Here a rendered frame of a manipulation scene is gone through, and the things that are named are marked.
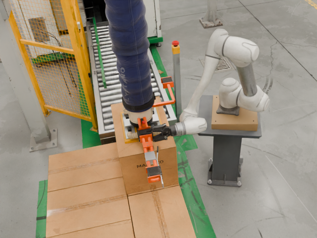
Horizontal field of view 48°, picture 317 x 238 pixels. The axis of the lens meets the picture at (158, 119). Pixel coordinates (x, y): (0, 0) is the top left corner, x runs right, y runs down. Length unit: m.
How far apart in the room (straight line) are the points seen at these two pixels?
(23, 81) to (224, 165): 2.06
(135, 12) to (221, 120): 1.21
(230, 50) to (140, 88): 0.61
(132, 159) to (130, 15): 0.97
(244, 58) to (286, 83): 2.55
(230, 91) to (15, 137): 2.61
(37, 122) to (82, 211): 1.52
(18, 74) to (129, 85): 1.57
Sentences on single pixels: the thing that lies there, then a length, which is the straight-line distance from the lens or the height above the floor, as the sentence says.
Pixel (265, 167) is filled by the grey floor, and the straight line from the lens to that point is 3.64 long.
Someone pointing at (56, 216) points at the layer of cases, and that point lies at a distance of 2.75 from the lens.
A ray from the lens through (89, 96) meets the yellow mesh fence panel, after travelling 3.82.
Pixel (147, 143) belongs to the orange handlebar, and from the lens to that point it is 2.28.
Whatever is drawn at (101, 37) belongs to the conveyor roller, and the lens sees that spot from 4.78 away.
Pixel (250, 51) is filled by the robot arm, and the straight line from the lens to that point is 2.21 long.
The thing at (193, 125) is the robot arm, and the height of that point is 1.12.
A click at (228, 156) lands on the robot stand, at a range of 3.19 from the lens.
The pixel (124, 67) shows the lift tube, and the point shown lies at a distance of 2.24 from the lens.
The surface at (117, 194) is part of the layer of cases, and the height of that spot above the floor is 0.54.
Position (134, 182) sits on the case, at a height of 0.66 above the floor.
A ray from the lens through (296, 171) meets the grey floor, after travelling 3.68.
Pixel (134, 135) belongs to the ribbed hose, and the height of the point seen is 1.03.
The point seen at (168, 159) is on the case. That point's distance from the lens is 2.52.
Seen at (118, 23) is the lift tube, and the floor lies 1.81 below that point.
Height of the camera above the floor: 2.69
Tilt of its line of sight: 41 degrees down
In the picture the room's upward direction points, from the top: 6 degrees counter-clockwise
